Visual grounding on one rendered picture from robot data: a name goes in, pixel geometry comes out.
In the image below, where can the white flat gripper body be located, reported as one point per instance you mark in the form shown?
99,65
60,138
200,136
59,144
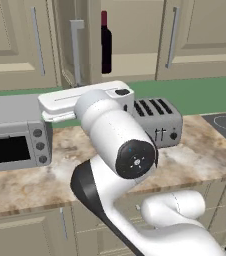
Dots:
63,100

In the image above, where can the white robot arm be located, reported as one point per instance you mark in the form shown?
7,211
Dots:
111,133

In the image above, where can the beige open cabinet door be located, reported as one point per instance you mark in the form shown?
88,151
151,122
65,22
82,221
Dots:
63,40

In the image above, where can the dark red wine bottle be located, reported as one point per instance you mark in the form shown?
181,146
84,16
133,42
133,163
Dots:
106,46

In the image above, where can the beige open cabinet interior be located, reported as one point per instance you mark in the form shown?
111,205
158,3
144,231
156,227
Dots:
135,43

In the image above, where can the beige lower cabinet door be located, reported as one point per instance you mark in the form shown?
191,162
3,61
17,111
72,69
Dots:
25,235

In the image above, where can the beige lower cabinet run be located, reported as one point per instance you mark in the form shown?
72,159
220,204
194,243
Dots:
223,206

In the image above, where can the grey toaster oven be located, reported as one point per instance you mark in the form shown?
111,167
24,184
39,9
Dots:
8,133

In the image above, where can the grey four-slot toaster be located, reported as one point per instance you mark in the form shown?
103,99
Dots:
163,121

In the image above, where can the beige drawer front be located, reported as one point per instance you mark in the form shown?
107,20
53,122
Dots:
85,220

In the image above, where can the small grey drawer knob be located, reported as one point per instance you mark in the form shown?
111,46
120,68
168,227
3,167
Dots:
138,207

